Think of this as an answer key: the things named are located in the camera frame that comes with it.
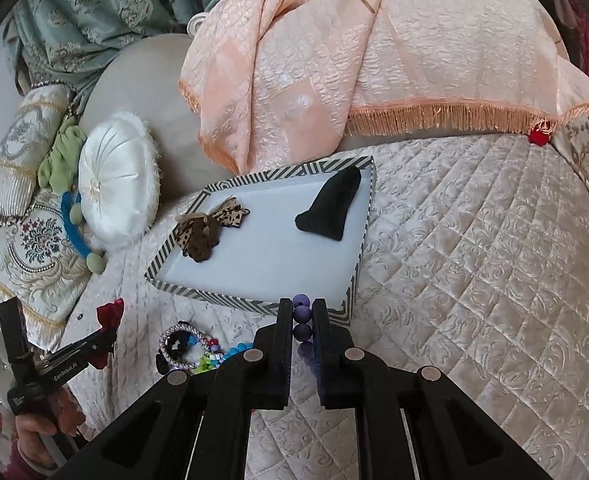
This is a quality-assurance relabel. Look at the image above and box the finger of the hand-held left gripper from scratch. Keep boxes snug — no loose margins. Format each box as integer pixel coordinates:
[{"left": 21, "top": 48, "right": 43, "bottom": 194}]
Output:
[{"left": 77, "top": 329, "right": 118, "bottom": 367}]

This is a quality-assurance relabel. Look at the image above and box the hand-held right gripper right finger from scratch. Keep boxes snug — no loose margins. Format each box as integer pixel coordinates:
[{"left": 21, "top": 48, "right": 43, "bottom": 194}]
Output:
[{"left": 312, "top": 298, "right": 555, "bottom": 480}]

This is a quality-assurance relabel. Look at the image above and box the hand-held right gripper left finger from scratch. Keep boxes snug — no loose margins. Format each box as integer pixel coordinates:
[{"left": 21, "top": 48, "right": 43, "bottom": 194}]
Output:
[{"left": 72, "top": 298, "right": 295, "bottom": 480}]

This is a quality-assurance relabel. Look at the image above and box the purple bead bracelet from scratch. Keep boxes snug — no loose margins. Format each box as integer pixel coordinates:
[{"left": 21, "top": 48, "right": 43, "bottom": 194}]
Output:
[{"left": 291, "top": 294, "right": 320, "bottom": 376}]

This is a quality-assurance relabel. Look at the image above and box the red hair bow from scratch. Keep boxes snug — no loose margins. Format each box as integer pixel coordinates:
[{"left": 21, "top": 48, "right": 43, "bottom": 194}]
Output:
[{"left": 96, "top": 298, "right": 125, "bottom": 368}]

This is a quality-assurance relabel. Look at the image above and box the blue bead bracelet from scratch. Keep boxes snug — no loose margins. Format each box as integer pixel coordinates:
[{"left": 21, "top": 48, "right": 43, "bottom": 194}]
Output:
[{"left": 222, "top": 341, "right": 254, "bottom": 361}]

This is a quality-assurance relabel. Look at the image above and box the black scrunchie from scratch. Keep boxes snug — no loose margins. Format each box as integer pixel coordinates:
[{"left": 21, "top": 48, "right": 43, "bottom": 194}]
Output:
[{"left": 155, "top": 324, "right": 204, "bottom": 376}]

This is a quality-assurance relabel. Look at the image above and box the small multicolour bead bracelet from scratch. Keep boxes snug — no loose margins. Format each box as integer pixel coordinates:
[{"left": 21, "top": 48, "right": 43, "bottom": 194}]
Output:
[{"left": 192, "top": 337, "right": 231, "bottom": 374}]

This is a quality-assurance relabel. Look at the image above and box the striped tray box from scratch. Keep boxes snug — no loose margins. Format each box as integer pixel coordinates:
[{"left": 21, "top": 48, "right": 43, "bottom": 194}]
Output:
[{"left": 144, "top": 156, "right": 377, "bottom": 323}]

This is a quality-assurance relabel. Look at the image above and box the person's left forearm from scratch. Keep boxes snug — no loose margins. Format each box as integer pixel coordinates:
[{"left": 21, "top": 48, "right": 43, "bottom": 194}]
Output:
[{"left": 2, "top": 437, "right": 58, "bottom": 480}]

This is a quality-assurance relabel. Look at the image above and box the person's left hand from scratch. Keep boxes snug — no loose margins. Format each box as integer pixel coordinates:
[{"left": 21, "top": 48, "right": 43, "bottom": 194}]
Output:
[{"left": 14, "top": 385, "right": 82, "bottom": 448}]

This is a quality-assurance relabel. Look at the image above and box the floral embroidered cushion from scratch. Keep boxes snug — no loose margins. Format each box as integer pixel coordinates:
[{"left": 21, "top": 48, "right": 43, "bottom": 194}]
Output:
[{"left": 0, "top": 200, "right": 100, "bottom": 351}]

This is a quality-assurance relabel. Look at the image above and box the green plush toy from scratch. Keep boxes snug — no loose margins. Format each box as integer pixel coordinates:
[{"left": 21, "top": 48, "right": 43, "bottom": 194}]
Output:
[
  {"left": 60, "top": 187, "right": 106, "bottom": 275},
  {"left": 38, "top": 124, "right": 88, "bottom": 193}
]

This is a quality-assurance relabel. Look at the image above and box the black rectangular hair clip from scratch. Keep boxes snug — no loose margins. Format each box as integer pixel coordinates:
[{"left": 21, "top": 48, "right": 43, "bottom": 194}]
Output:
[{"left": 295, "top": 166, "right": 362, "bottom": 242}]

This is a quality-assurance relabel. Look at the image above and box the leopard print hair bow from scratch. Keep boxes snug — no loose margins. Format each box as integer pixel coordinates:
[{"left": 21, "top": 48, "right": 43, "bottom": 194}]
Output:
[{"left": 175, "top": 199, "right": 251, "bottom": 263}]

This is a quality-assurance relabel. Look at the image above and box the white round cushion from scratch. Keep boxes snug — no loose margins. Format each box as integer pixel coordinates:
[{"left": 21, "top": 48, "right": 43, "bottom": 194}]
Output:
[{"left": 77, "top": 111, "right": 162, "bottom": 251}]

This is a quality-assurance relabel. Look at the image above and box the cream quilted sofa cover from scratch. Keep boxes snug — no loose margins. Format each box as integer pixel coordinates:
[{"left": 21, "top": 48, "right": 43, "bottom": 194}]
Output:
[{"left": 64, "top": 130, "right": 589, "bottom": 480}]

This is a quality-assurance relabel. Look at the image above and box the cream gold-trimmed cushion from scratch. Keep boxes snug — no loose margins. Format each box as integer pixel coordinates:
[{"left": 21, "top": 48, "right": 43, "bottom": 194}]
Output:
[{"left": 0, "top": 82, "right": 75, "bottom": 221}]

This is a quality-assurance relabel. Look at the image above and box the peach fringed blanket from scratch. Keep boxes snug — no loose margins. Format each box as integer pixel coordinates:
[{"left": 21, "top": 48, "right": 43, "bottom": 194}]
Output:
[{"left": 178, "top": 0, "right": 589, "bottom": 176}]

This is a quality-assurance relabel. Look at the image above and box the small red tassel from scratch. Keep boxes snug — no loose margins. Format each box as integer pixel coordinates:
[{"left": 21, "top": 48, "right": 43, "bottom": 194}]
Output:
[{"left": 528, "top": 119, "right": 552, "bottom": 147}]

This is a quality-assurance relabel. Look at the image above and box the teal damask curtain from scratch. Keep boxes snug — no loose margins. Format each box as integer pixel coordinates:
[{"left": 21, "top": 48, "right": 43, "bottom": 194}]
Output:
[{"left": 12, "top": 0, "right": 295, "bottom": 106}]

